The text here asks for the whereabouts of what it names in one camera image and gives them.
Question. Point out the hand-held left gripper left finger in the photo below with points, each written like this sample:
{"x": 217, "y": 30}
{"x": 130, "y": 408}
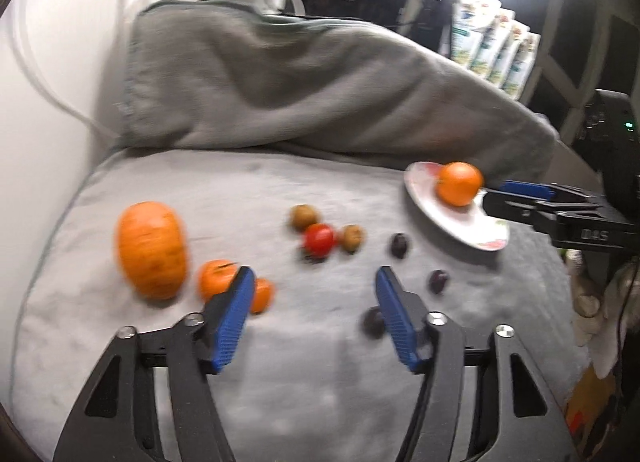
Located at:
{"x": 232, "y": 322}

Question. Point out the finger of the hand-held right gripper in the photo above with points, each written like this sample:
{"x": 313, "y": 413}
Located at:
{"x": 515, "y": 212}
{"x": 525, "y": 190}

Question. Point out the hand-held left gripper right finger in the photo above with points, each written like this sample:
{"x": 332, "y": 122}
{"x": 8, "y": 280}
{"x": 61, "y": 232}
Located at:
{"x": 395, "y": 322}

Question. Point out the small mandarin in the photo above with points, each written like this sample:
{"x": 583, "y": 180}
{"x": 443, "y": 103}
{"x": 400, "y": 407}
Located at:
{"x": 263, "y": 296}
{"x": 215, "y": 279}

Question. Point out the medium orange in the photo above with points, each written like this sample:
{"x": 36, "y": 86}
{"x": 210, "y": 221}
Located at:
{"x": 457, "y": 184}

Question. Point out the white plate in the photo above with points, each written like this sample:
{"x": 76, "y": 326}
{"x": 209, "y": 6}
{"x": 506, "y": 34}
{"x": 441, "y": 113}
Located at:
{"x": 450, "y": 224}

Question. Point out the dark plum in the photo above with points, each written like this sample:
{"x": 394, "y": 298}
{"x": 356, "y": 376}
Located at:
{"x": 439, "y": 281}
{"x": 372, "y": 323}
{"x": 400, "y": 246}

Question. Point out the brown kiwi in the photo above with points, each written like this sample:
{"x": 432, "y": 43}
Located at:
{"x": 304, "y": 218}
{"x": 352, "y": 238}

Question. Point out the person's right hand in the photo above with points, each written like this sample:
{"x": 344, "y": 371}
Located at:
{"x": 587, "y": 312}

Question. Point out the red tomato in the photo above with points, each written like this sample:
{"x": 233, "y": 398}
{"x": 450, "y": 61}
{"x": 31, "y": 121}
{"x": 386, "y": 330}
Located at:
{"x": 320, "y": 240}

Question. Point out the white green printed packet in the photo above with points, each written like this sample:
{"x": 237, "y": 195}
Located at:
{"x": 470, "y": 26}
{"x": 512, "y": 56}
{"x": 525, "y": 69}
{"x": 495, "y": 44}

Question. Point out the white framed glass door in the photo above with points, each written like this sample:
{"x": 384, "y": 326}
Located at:
{"x": 565, "y": 41}

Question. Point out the orange cardboard box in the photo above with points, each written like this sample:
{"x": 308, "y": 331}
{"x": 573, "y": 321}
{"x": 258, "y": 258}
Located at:
{"x": 590, "y": 402}

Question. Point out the grey blanket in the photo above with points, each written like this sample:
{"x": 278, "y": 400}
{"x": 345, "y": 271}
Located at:
{"x": 275, "y": 81}

